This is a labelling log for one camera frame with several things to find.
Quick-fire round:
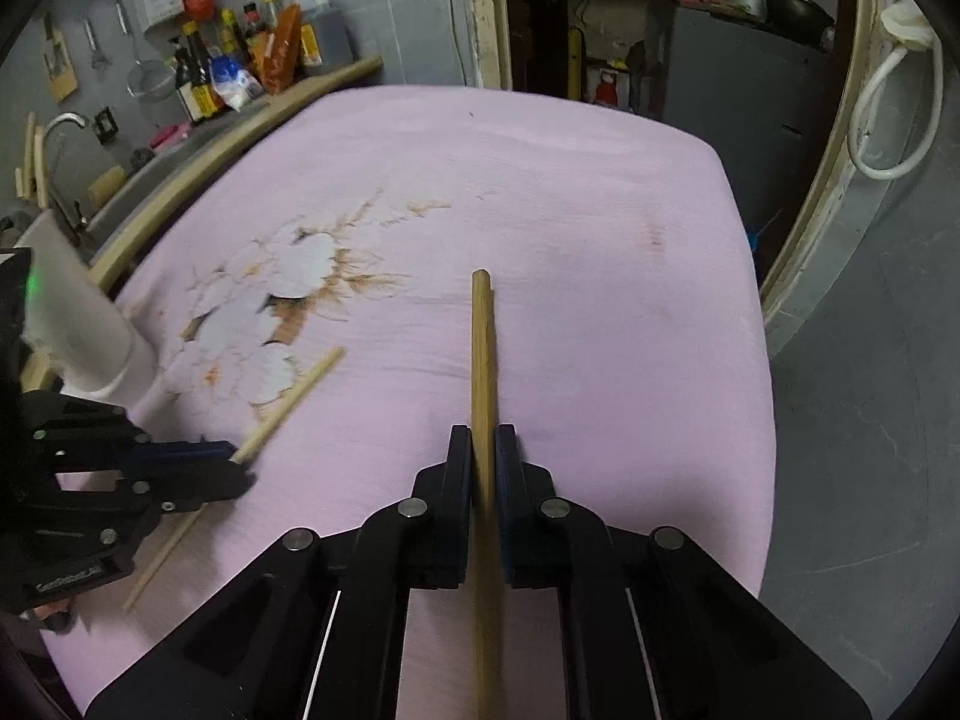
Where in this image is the dark bamboo chopstick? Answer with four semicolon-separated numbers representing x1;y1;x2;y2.
470;270;505;718
122;346;347;614

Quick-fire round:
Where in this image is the white plastic utensil holder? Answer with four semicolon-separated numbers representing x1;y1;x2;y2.
18;210;156;410

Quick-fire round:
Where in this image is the pink floral tablecloth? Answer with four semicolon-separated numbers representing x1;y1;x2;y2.
47;86;776;706

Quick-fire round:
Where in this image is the chrome sink faucet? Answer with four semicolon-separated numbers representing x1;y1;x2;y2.
43;110;91;245

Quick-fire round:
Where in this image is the white blue salt bag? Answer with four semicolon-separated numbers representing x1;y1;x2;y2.
208;54;263;110

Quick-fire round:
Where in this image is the dark soy sauce bottle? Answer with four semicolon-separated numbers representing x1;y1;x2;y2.
182;21;221;119

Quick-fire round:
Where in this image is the orange snack bag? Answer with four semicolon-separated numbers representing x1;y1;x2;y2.
262;4;301;94

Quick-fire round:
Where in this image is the red fire extinguisher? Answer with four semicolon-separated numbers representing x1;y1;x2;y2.
592;70;620;109

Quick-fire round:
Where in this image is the dark grey cabinet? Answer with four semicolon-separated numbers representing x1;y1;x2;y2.
658;8;836;277

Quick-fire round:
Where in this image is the large clear oil jug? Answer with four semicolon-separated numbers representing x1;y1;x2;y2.
295;0;353;75

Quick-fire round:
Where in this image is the black wok pan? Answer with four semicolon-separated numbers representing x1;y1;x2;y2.
765;0;835;47

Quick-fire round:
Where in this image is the white rubber glove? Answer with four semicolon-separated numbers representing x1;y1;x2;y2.
880;0;937;52

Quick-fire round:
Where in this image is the metal strainer on wall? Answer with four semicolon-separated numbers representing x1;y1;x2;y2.
114;0;176;103

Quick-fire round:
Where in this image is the white hose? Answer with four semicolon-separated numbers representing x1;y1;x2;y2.
846;35;946;182

